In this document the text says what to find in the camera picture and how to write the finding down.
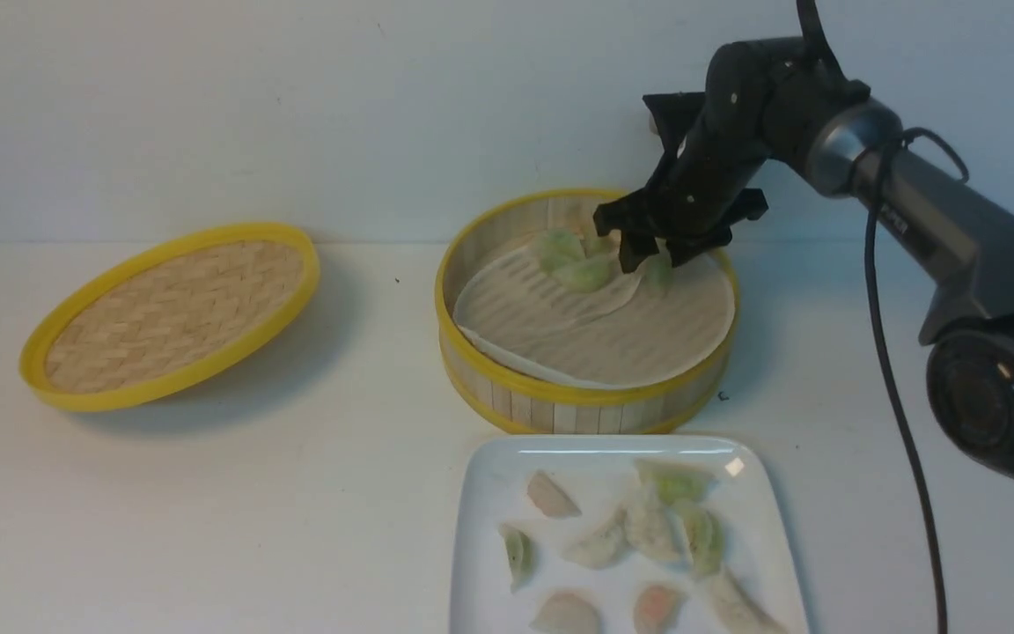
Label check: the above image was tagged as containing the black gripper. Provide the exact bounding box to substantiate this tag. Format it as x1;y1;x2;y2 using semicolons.
594;92;768;274

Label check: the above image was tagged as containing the bamboo steamer basket yellow rim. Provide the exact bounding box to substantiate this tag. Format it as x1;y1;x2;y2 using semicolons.
434;188;740;434

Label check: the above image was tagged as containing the green steamed dumpling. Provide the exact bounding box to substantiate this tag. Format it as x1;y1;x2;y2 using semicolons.
530;228;586;276
548;255;620;294
637;249;673;298
498;523;538;593

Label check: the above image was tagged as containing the white steamed dumpling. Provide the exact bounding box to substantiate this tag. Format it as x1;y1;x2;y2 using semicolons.
705;566;786;633

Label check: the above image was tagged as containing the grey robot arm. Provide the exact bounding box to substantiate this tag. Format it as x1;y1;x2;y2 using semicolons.
594;1;1014;478

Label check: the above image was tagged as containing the pale steamed dumpling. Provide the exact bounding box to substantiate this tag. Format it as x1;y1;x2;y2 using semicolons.
570;197;617;257

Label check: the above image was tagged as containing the pink dumpling on plate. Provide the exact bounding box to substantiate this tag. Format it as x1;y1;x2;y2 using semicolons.
525;470;581;519

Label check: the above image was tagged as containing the white dumpling on plate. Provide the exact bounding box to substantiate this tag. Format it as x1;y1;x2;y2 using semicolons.
624;483;683;564
530;591;602;634
561;508;628;571

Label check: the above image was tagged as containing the white square plate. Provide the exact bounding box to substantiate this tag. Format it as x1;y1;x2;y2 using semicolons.
448;436;812;633

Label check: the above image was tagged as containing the orange dumpling on plate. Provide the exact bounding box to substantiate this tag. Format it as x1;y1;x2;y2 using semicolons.
632;583;689;634

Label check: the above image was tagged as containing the white steamer liner cloth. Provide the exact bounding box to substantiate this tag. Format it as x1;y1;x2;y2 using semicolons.
451;232;736;390

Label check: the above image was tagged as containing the bamboo steamer lid yellow rim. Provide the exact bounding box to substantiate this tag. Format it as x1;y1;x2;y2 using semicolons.
18;222;320;413

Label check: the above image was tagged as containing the black cable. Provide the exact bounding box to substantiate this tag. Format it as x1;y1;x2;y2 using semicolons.
863;128;970;634

